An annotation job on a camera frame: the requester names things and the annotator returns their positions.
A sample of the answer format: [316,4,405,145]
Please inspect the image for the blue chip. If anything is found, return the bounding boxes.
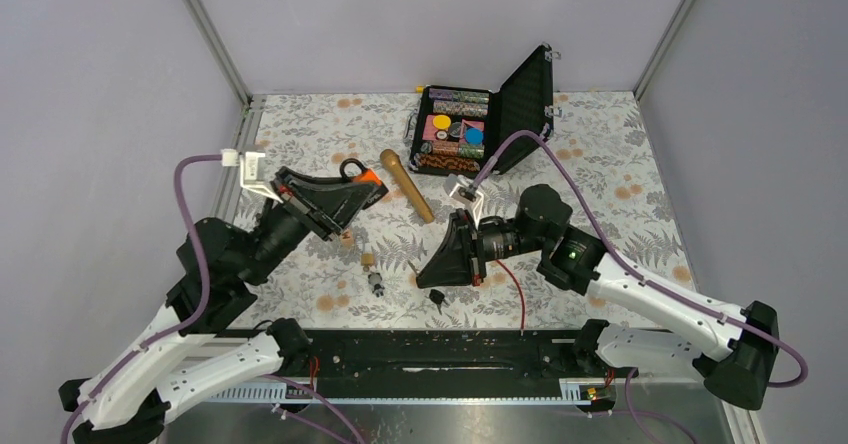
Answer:
[464,127,484,146]

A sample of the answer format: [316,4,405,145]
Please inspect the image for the black keys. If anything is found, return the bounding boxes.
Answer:
[428,288,450,315]

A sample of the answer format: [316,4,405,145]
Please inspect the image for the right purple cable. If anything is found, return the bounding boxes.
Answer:
[471,129,810,389]

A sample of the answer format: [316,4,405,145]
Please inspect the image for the black poker chip case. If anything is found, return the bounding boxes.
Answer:
[408,43,561,177]

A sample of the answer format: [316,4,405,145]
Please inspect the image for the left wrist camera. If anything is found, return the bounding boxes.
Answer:
[220,148,282,202]

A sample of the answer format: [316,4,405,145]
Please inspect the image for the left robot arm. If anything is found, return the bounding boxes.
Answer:
[59,160,386,443]

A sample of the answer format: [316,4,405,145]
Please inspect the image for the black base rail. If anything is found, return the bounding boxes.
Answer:
[214,330,630,406]

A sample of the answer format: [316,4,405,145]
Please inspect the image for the red cable lock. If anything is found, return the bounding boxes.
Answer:
[493,258,528,334]

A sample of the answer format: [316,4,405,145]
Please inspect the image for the orange black padlock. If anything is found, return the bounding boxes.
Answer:
[339,158,383,186]

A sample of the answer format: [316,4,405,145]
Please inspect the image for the wooden letter cube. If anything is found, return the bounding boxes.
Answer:
[339,229,356,249]

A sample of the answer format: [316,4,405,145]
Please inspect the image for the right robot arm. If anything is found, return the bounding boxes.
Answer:
[416,184,779,410]

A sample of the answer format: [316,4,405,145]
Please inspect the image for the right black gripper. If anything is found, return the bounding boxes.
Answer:
[417,208,550,288]

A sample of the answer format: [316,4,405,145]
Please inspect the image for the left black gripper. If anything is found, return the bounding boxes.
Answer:
[243,166,382,285]

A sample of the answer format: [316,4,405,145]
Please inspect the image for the floral table mat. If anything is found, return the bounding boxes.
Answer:
[236,92,692,330]

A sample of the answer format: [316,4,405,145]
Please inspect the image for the yellow chip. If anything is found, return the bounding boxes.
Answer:
[432,115,452,130]

